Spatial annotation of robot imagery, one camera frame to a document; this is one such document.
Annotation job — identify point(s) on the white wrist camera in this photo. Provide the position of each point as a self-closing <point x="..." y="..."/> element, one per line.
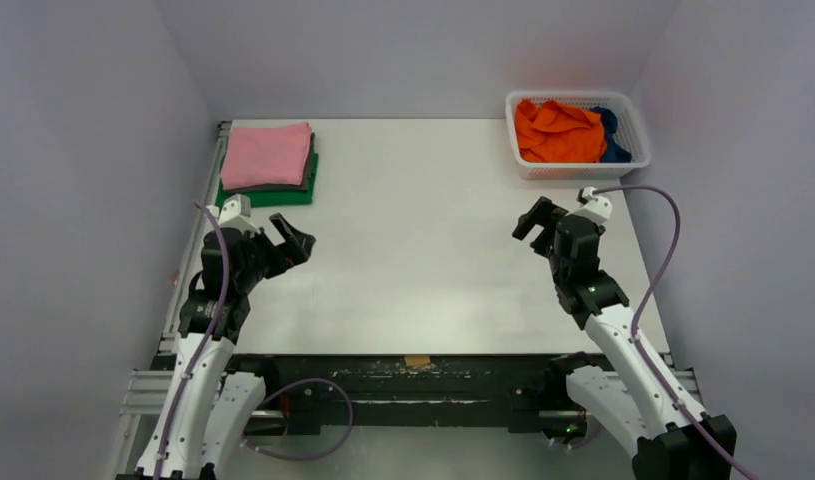
<point x="235" y="210"/>
<point x="593" y="206"/>

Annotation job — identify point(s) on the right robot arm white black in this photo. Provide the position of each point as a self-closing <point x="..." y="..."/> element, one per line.
<point x="666" y="432"/>

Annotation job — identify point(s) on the folded green t shirt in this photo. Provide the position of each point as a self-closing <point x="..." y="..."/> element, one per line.
<point x="276" y="199"/>

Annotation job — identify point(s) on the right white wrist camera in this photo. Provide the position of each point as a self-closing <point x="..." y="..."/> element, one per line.
<point x="593" y="206"/>

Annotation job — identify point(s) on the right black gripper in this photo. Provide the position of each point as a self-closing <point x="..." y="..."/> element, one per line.
<point x="549" y="225"/>

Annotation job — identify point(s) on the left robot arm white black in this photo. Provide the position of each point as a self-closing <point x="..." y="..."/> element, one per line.
<point x="209" y="399"/>

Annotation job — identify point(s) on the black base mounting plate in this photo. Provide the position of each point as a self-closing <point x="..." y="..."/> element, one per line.
<point x="545" y="408"/>

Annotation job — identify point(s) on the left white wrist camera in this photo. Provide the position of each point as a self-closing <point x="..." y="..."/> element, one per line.
<point x="235" y="210"/>

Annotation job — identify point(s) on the brown tape piece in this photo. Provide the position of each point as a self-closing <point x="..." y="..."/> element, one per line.
<point x="417" y="361"/>

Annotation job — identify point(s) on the folded pink t shirt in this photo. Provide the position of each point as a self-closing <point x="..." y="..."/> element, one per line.
<point x="258" y="156"/>

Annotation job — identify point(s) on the aluminium frame rail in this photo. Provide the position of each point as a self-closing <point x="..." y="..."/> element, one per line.
<point x="147" y="390"/>

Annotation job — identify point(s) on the orange t shirt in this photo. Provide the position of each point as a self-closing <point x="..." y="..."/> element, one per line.
<point x="554" y="132"/>

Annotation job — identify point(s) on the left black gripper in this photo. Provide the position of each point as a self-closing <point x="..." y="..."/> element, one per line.
<point x="268" y="249"/>

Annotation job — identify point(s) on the blue t shirt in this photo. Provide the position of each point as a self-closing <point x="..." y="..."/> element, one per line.
<point x="614" y="153"/>

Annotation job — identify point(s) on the white plastic basket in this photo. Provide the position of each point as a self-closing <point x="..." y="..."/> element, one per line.
<point x="630" y="135"/>

